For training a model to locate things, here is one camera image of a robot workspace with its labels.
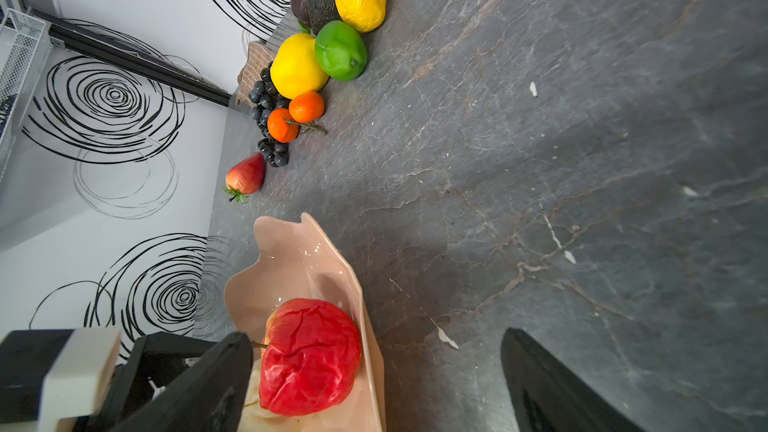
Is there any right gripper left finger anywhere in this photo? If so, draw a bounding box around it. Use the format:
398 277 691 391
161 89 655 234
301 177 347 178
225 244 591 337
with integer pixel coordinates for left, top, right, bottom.
111 332 253 431

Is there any red fake apple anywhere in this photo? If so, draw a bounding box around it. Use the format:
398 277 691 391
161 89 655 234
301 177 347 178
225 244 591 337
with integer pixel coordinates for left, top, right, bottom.
259 298 362 417

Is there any black fake grape bunch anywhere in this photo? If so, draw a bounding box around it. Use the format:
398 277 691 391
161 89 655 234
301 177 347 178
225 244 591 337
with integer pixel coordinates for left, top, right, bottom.
248 67 290 167

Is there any green fake lime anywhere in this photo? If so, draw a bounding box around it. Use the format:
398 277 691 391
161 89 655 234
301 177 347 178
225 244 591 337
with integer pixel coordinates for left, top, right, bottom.
315 20 368 82

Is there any large yellow fake lemon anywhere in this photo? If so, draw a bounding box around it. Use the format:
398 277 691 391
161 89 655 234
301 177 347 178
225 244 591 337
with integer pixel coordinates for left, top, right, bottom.
270 33 329 99

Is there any brown folded cloth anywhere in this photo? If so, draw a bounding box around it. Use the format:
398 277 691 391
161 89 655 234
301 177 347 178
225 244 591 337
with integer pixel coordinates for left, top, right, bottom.
235 41 276 106

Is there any red fake strawberry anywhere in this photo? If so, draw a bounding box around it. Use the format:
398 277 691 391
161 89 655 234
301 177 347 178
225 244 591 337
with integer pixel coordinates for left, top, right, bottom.
225 152 266 203

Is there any white wire wall shelf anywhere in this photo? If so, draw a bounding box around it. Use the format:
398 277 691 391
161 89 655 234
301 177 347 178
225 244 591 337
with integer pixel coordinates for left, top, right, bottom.
1 9 52 168

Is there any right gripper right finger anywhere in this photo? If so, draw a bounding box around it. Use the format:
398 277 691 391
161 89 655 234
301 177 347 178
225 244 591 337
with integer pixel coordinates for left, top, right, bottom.
501 328 640 432

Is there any orange fake tangerine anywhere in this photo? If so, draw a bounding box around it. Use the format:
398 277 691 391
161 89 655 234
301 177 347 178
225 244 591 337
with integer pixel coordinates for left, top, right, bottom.
267 108 300 143
289 91 325 124

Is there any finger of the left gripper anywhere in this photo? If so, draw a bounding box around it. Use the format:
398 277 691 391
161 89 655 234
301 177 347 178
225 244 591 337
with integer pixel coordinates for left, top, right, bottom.
89 334 214 431

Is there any beige fake pear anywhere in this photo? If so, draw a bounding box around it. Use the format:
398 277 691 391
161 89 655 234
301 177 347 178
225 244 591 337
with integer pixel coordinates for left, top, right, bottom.
237 359 280 432

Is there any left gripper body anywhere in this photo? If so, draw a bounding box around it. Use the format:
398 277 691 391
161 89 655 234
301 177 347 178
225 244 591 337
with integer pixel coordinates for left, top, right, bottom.
1 327 121 431

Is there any right orange fake tangerine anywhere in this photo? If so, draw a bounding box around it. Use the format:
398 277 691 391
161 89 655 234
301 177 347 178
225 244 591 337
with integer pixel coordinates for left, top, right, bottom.
289 91 325 124

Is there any pink wavy fruit bowl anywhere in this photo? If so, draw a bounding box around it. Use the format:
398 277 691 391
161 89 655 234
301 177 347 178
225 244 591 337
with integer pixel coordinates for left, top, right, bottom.
224 213 386 431

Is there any left orange fake tangerine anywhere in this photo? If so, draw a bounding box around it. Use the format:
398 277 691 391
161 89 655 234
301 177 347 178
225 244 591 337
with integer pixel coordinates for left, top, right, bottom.
267 108 300 143

